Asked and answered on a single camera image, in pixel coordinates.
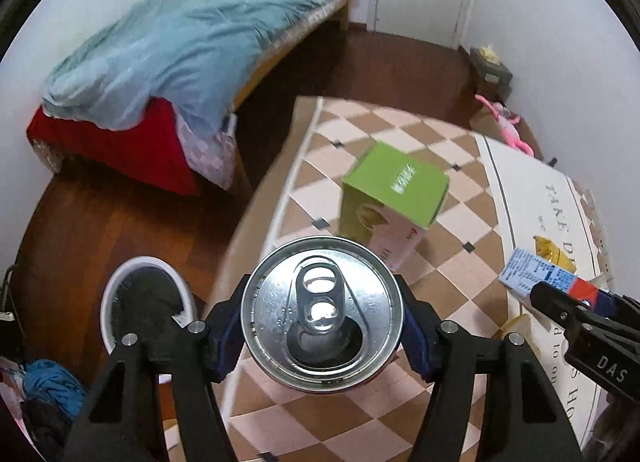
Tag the brown checkered tablecloth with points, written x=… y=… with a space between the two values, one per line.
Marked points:
x=380 y=412

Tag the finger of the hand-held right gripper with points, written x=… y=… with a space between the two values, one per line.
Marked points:
x=555 y=303

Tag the dark olive tissue box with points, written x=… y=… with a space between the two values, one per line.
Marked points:
x=490 y=70

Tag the silver aluminium drink can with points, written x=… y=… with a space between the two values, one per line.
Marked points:
x=322 y=314

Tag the blue cloth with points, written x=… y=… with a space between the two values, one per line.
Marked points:
x=52 y=384

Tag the white bin with black bag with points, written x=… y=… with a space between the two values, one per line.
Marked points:
x=145 y=307

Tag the pink checked bed sheet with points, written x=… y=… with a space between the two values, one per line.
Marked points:
x=210 y=152

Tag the wooden bed frame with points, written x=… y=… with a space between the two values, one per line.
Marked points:
x=300 y=37

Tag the green cardboard box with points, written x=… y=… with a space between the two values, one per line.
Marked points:
x=395 y=192

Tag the red blanket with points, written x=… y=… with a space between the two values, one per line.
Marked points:
x=120 y=147

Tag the light blue blanket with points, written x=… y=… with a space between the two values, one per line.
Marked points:
x=190 y=37

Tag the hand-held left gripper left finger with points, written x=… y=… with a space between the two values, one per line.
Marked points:
x=226 y=342

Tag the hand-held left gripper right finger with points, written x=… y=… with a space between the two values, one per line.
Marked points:
x=417 y=348

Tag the white mat with lettering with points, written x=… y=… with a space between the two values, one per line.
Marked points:
x=530 y=202

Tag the blue white drink carton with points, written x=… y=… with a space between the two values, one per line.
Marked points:
x=532 y=274

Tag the yellow snack packet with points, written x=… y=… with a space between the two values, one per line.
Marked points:
x=552 y=249

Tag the dark cloth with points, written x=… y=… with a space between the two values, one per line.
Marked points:
x=45 y=429

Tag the pink plush toy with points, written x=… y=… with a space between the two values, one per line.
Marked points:
x=505 y=122

